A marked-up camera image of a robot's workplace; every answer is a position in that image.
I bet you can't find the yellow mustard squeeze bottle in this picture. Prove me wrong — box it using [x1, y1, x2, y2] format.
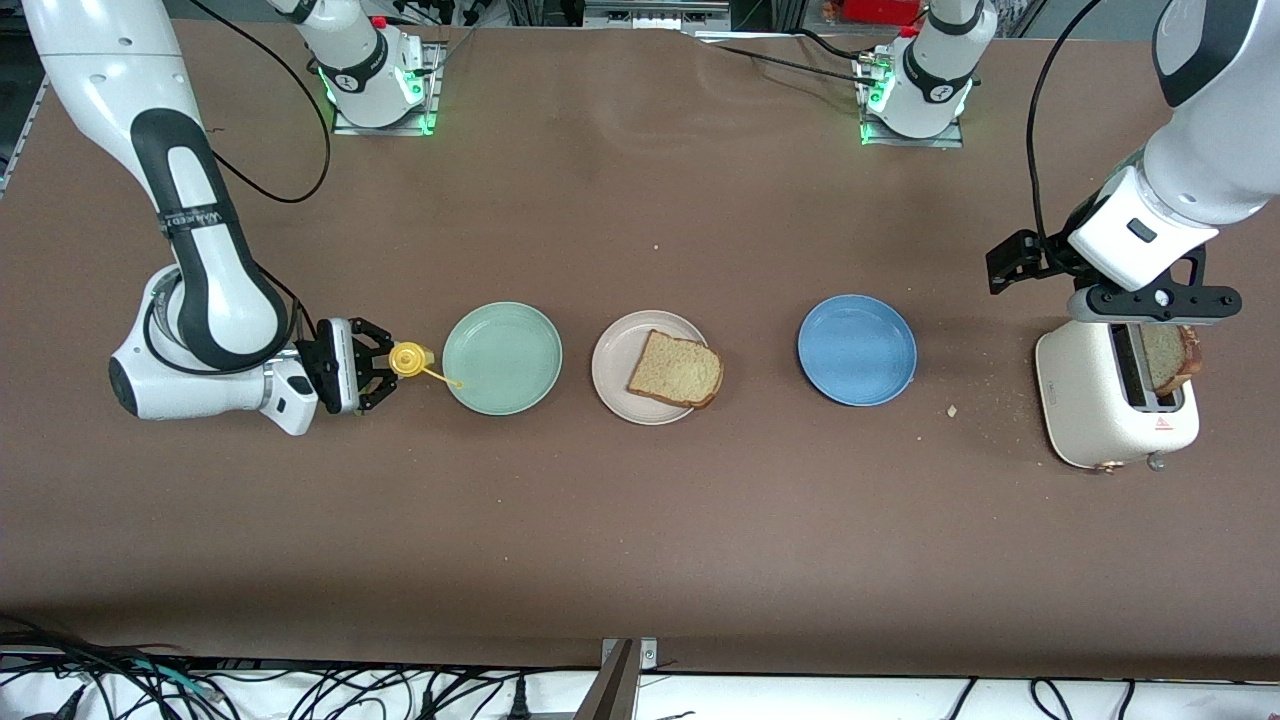
[388, 341, 465, 390]

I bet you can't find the brown bread slice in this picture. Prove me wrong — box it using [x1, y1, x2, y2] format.
[627, 329, 724, 410]
[1140, 324, 1204, 397]

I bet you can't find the mint green plate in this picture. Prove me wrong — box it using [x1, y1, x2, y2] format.
[442, 302, 564, 417]

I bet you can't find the blue plate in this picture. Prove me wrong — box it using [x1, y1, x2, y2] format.
[797, 294, 918, 407]

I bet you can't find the beige plate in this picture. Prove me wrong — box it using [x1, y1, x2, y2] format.
[592, 309, 716, 426]

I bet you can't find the white two-slot toaster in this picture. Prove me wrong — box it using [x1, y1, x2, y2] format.
[1035, 320, 1201, 473]

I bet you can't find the red box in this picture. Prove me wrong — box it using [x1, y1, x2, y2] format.
[843, 0, 923, 26]

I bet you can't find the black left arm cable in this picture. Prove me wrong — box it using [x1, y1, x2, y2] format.
[1027, 0, 1106, 263]

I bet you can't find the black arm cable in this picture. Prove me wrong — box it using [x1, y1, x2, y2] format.
[188, 0, 333, 205]
[1027, 0, 1106, 263]

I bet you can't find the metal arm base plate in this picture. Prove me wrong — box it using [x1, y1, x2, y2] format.
[332, 40, 443, 136]
[858, 55, 966, 149]

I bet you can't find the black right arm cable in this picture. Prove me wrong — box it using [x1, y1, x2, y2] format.
[188, 0, 333, 205]

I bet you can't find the black table cable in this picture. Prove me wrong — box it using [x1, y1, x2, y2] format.
[690, 28, 886, 93]

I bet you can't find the teal cable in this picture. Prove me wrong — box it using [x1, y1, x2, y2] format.
[125, 658, 219, 699]

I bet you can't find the grey metal bracket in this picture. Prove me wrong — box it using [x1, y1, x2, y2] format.
[575, 637, 661, 720]

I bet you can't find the grey metal frame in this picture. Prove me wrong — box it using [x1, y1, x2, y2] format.
[583, 0, 733, 31]

